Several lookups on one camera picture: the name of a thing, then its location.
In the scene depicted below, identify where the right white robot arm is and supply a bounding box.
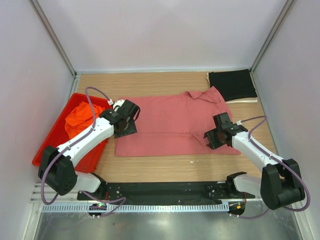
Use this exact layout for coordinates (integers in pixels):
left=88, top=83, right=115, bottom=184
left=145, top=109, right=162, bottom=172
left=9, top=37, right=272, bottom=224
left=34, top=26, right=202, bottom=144
left=204, top=112, right=311, bottom=212

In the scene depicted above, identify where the orange t shirt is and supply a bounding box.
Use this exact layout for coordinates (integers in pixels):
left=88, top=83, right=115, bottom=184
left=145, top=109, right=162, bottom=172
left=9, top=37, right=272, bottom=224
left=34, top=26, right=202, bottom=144
left=64, top=101, right=93, bottom=139

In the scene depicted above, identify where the pink polo t shirt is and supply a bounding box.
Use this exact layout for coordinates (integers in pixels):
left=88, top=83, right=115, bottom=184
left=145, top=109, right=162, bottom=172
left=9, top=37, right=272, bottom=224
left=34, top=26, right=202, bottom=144
left=115, top=87, right=240, bottom=157

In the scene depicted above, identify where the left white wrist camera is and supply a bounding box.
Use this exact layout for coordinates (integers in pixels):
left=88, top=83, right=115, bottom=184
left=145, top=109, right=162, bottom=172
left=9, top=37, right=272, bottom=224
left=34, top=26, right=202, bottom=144
left=107, top=99, right=125, bottom=111

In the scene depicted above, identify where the red plastic bin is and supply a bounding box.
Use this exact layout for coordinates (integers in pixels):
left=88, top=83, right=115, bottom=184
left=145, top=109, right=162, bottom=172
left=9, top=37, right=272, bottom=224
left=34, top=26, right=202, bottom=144
left=32, top=93, right=115, bottom=173

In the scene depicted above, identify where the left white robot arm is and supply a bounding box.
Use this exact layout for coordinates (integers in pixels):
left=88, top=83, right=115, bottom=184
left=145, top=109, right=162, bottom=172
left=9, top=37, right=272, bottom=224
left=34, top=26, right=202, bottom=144
left=38, top=99, right=141, bottom=200

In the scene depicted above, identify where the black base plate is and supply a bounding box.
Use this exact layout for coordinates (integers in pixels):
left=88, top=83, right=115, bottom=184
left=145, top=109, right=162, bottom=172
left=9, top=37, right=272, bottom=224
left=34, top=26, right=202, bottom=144
left=76, top=181, right=247, bottom=201

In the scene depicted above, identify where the white slotted cable duct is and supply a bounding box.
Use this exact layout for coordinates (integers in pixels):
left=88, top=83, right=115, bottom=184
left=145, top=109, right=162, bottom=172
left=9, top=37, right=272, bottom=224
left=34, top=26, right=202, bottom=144
left=41, top=202, right=229, bottom=213

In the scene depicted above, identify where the folded black t shirt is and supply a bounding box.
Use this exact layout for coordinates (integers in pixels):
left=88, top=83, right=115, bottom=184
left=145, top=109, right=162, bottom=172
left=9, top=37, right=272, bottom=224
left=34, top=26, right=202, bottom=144
left=208, top=69, right=258, bottom=102

